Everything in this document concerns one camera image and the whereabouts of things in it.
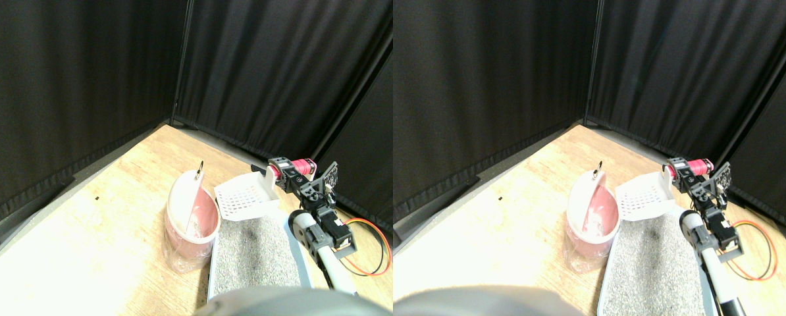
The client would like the black wire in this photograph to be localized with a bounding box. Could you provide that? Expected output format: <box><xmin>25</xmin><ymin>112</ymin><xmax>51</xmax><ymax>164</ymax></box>
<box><xmin>346</xmin><ymin>220</ymin><xmax>386</xmax><ymax>272</ymax></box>
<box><xmin>732</xmin><ymin>223</ymin><xmax>771</xmax><ymax>276</ymax></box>

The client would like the orange wire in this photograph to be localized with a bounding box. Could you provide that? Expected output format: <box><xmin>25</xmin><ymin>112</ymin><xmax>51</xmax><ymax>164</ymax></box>
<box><xmin>727</xmin><ymin>219</ymin><xmax>778</xmax><ymax>282</ymax></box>
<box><xmin>339</xmin><ymin>217</ymin><xmax>392</xmax><ymax>277</ymax></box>

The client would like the black bracket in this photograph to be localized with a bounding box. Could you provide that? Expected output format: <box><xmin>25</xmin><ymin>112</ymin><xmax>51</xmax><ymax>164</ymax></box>
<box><xmin>300</xmin><ymin>161</ymin><xmax>340</xmax><ymax>206</ymax></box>
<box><xmin>697</xmin><ymin>161</ymin><xmax>733</xmax><ymax>206</ymax></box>

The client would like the white scoop with red handle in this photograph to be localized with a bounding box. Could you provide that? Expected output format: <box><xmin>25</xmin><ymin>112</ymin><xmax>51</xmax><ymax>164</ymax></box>
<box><xmin>615</xmin><ymin>157</ymin><xmax>716</xmax><ymax>222</ymax></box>
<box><xmin>214</xmin><ymin>157</ymin><xmax>319</xmax><ymax>222</ymax></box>

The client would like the blue litter tray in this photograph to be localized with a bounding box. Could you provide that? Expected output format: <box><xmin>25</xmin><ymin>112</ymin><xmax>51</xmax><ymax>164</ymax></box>
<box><xmin>206</xmin><ymin>209</ymin><xmax>317</xmax><ymax>305</ymax></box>
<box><xmin>596</xmin><ymin>211</ymin><xmax>721</xmax><ymax>316</ymax></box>

